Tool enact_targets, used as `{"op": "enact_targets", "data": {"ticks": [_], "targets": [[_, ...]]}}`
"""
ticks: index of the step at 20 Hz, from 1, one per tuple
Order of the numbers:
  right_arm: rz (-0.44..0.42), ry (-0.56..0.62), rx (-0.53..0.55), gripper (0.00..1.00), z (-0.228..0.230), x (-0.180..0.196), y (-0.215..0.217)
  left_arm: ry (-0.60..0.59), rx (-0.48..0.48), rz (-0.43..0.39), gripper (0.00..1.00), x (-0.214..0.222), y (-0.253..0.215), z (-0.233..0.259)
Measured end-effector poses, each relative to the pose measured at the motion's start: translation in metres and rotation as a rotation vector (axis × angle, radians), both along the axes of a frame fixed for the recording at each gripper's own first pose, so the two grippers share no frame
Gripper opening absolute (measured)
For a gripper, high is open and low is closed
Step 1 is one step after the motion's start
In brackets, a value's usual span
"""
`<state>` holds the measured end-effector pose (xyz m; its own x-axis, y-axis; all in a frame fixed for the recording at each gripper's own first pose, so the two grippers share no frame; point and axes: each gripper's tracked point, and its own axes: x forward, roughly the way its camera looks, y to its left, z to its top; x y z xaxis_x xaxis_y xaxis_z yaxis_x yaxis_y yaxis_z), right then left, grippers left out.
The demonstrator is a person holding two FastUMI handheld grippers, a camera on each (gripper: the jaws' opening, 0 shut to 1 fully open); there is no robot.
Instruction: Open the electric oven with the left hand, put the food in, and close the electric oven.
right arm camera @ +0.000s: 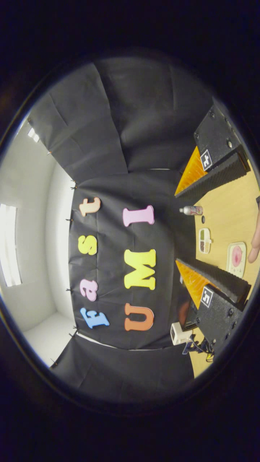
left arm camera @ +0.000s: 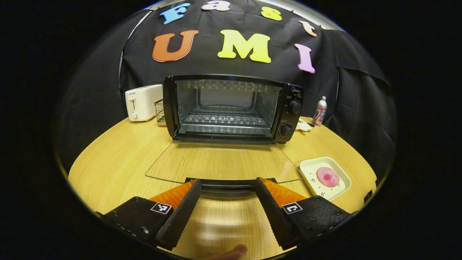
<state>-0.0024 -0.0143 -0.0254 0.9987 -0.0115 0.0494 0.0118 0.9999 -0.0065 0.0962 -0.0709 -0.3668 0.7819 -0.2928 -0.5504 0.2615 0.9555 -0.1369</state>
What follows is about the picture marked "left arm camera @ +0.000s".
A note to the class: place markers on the pink and white spray bottle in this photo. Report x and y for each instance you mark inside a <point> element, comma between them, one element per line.
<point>319,112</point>

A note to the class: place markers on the white square plate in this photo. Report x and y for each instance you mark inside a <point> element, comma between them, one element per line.
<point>343,187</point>

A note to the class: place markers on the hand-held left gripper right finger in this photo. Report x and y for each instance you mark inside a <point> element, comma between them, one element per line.
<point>274,215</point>

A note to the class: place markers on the black electric oven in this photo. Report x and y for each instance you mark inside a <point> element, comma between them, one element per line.
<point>292,108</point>

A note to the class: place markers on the white toaster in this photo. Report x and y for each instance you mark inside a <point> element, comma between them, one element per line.
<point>142,103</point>

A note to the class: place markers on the pink round food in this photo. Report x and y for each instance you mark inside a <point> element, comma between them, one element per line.
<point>327,177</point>

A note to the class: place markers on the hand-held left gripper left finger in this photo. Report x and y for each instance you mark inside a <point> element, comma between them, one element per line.
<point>182,215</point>

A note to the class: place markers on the white divided seasoning dish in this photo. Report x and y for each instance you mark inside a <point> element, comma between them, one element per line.
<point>303,125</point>

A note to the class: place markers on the black backdrop cloth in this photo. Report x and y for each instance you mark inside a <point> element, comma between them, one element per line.
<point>231,68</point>

